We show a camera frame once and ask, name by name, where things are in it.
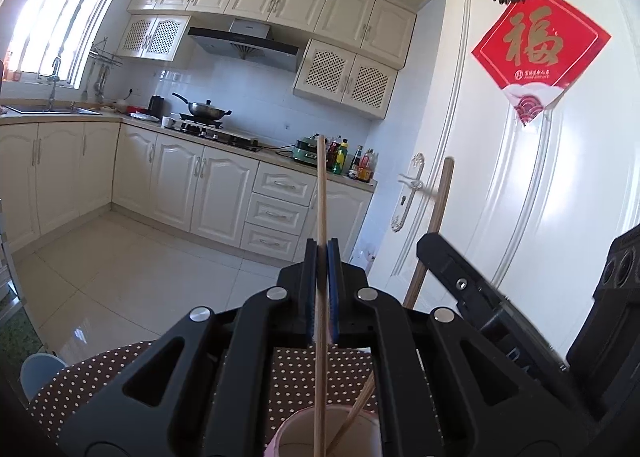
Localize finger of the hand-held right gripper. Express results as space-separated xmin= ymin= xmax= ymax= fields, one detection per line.
xmin=416 ymin=233 xmax=567 ymax=379

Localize cream lattice door cabinet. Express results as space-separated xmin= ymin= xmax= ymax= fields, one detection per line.
xmin=117 ymin=14 xmax=192 ymax=62
xmin=292 ymin=39 xmax=404 ymax=120

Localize cream lower kitchen cabinets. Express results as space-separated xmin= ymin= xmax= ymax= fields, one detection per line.
xmin=0 ymin=117 xmax=378 ymax=268

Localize light blue stool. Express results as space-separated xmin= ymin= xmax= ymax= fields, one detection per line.
xmin=20 ymin=353 xmax=68 ymax=403

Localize chrome faucet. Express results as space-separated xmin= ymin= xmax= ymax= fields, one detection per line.
xmin=46 ymin=58 xmax=64 ymax=111

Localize steel wok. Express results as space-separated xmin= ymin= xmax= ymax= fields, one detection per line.
xmin=172 ymin=92 xmax=234 ymax=120

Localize hanging utensil rack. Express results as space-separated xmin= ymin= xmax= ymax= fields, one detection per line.
xmin=89 ymin=38 xmax=124 ymax=104

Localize ornate door handle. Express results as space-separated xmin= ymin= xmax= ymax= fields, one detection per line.
xmin=391 ymin=153 xmax=427 ymax=233

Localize green electric cooker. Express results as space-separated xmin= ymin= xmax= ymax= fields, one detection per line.
xmin=294 ymin=136 xmax=329 ymax=168

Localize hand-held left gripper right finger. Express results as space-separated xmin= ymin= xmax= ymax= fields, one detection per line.
xmin=328 ymin=237 xmax=588 ymax=457

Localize red diamond door poster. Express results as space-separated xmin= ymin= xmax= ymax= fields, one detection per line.
xmin=471 ymin=0 xmax=612 ymax=128

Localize wooden chopstick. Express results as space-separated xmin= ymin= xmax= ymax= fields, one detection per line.
xmin=402 ymin=158 xmax=456 ymax=310
xmin=311 ymin=134 xmax=332 ymax=457
xmin=331 ymin=377 xmax=377 ymax=457

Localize black range hood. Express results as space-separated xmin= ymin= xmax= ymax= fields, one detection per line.
xmin=187 ymin=18 xmax=301 ymax=72

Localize gas stove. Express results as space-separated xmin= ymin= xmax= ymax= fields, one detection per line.
xmin=172 ymin=119 xmax=262 ymax=154

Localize brown polka dot tablecloth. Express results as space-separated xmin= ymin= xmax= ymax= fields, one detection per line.
xmin=27 ymin=341 xmax=386 ymax=457

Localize cream kitchen cabinets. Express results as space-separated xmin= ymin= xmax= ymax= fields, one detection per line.
xmin=0 ymin=117 xmax=378 ymax=268
xmin=127 ymin=0 xmax=417 ymax=70

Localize pink cylindrical holder cup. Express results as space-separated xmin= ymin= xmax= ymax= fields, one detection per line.
xmin=265 ymin=404 xmax=385 ymax=457

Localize barred kitchen window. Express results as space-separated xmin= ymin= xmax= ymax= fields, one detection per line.
xmin=0 ymin=0 xmax=137 ymax=89

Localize steel kitchen sink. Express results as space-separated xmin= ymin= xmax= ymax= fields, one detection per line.
xmin=4 ymin=104 xmax=104 ymax=116

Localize cream upper kitchen cabinets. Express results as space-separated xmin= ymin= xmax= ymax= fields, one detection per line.
xmin=127 ymin=0 xmax=417 ymax=70

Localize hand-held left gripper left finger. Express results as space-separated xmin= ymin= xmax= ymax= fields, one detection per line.
xmin=57 ymin=237 xmax=320 ymax=457

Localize white panel door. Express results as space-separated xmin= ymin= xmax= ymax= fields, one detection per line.
xmin=370 ymin=0 xmax=640 ymax=383

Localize group of condiment bottles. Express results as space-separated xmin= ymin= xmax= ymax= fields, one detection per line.
xmin=326 ymin=134 xmax=379 ymax=184

